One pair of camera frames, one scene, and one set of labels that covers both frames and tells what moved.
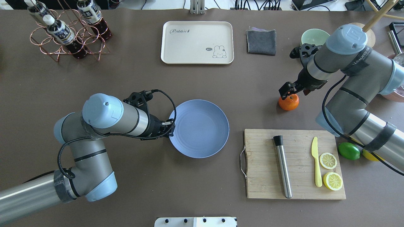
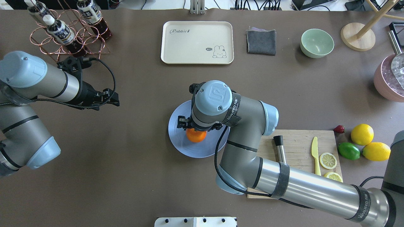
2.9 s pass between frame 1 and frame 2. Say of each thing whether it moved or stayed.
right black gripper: moved
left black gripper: moved
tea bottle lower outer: stayed
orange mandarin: moved
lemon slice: stayed
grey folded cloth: stayed
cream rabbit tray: stayed
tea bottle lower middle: stayed
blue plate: stayed
